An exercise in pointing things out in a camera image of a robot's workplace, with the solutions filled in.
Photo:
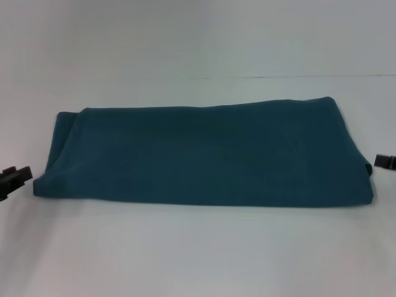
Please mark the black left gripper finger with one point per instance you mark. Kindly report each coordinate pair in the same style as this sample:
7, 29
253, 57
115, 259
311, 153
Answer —
7, 178
23, 176

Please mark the blue teal shirt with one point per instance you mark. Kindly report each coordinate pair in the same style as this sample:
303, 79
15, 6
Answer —
201, 154

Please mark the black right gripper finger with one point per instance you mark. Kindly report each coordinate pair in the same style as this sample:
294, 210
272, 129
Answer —
385, 161

